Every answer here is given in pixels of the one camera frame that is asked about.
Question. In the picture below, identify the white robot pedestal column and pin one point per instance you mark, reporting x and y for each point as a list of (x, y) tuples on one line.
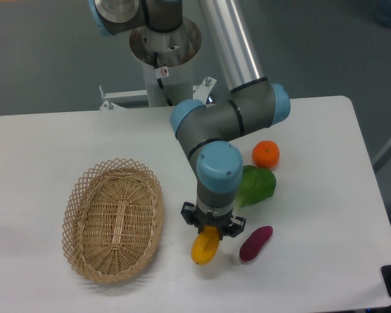
[(167, 61)]

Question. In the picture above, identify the yellow mango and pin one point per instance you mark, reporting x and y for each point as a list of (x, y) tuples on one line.
[(205, 245)]

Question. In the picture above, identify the woven wicker basket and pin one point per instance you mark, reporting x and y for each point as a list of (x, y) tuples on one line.
[(113, 221)]

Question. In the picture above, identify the purple sweet potato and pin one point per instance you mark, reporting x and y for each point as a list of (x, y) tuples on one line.
[(251, 248)]

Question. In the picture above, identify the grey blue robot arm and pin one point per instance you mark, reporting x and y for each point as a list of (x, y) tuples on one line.
[(205, 132)]

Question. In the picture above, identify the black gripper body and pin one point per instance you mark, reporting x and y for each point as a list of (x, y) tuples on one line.
[(192, 214)]

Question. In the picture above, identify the white metal base frame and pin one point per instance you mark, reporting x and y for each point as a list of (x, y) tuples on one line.
[(139, 99)]

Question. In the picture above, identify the orange tangerine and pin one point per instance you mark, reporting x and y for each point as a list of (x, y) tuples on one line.
[(266, 154)]

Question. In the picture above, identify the green white bok choy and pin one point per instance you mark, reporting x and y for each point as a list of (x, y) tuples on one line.
[(257, 185)]

